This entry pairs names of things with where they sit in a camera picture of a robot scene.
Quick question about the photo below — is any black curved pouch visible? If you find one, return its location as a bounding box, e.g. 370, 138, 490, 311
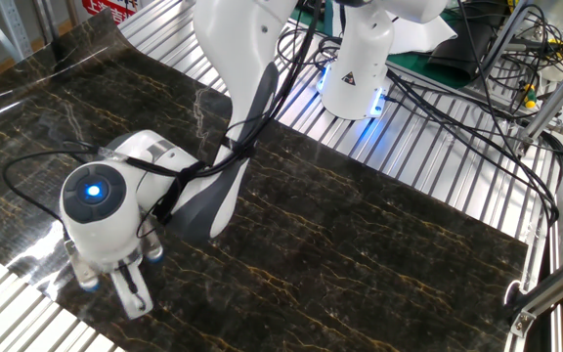
426, 19, 497, 82

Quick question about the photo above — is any perforated steel upright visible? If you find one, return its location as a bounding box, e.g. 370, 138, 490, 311
0, 0, 34, 61

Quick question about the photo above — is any green table mat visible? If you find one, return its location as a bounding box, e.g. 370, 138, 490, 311
290, 0, 473, 90

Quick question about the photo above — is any black cable bundle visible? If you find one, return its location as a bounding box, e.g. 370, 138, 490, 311
383, 0, 563, 229

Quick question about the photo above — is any yellow handled screwdriver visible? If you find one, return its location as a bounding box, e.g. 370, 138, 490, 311
520, 81, 539, 110

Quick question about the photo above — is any silver wrist-mounted camera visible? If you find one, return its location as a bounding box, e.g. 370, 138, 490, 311
64, 219, 165, 294

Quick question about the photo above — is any aluminium profile post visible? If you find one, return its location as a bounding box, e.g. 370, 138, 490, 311
515, 48, 563, 154
481, 0, 531, 84

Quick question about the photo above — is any black velcro strap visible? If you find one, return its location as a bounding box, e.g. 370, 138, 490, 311
220, 139, 259, 161
152, 160, 208, 227

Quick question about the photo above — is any dark marble pattern mat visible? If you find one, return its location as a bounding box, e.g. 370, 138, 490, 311
0, 8, 530, 352

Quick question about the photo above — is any aluminium profile with corner bracket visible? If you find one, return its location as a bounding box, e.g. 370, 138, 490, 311
508, 253, 563, 339

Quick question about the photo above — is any red and white sign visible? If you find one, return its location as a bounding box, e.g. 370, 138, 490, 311
81, 0, 139, 25

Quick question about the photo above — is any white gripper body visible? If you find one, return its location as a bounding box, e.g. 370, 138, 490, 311
109, 263, 155, 322

